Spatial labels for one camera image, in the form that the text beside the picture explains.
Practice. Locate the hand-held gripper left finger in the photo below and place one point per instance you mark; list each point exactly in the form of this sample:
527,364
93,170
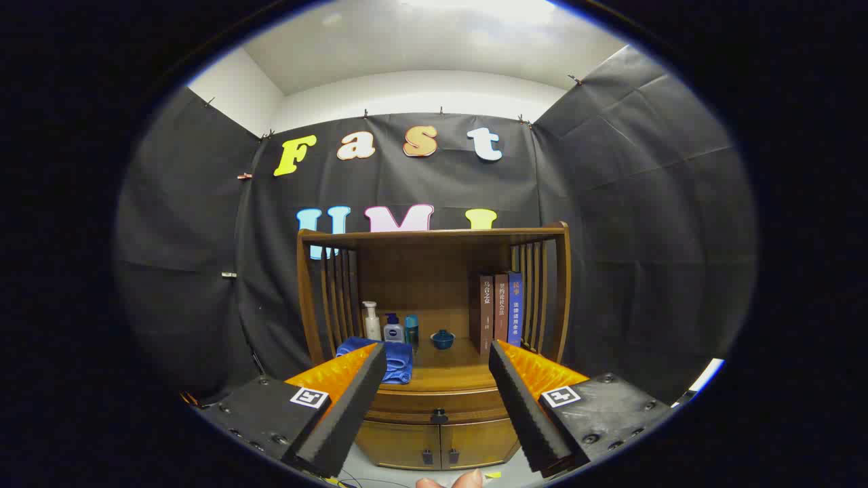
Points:
352,407

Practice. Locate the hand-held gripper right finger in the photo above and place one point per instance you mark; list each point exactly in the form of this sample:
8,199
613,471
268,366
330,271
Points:
522,407

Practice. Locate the wooden drawer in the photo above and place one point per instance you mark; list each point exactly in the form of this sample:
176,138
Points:
441,407

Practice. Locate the wooden cabinet door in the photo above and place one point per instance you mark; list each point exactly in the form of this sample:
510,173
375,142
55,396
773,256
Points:
400,444
478,442

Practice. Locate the wooden countertop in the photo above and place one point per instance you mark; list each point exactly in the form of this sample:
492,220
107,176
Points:
451,371

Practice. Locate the wooden cabinet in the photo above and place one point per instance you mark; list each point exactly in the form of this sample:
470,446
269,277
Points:
420,271

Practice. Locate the blue folded towel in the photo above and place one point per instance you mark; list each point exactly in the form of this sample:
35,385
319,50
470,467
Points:
400,362

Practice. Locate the white pump bottle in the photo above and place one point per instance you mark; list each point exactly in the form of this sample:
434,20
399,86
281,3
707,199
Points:
371,325

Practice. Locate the white lotion bottle blue cap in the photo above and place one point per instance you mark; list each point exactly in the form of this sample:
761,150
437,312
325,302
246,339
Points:
393,332

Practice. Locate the teal bottle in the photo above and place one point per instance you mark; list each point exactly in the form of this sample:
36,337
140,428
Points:
411,331

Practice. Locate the blue book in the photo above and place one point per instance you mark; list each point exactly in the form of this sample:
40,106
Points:
515,308

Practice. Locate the dark brown book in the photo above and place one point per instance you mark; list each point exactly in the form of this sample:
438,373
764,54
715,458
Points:
486,312

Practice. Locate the blue lidded tea cup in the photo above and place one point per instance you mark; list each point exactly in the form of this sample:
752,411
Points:
443,340

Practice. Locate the reddish brown book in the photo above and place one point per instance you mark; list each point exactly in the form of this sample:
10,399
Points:
501,305

